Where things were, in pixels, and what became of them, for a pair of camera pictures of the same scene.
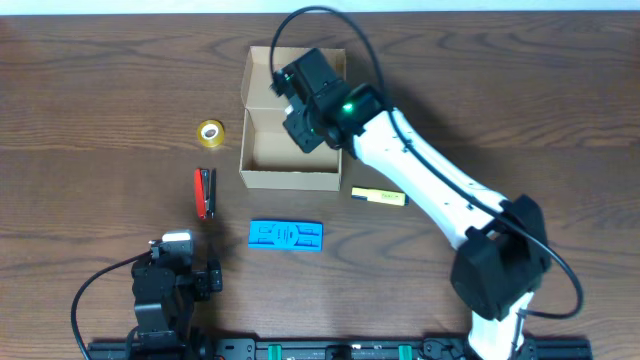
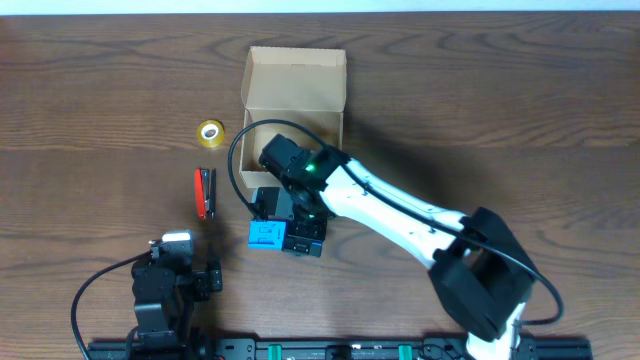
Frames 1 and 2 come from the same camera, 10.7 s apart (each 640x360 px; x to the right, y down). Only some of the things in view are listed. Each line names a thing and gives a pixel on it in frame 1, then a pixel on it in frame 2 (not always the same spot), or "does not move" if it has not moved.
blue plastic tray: [283, 235] does not move
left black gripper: [209, 280] does not move
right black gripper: [293, 127] → [311, 236]
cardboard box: [270, 157] does not move
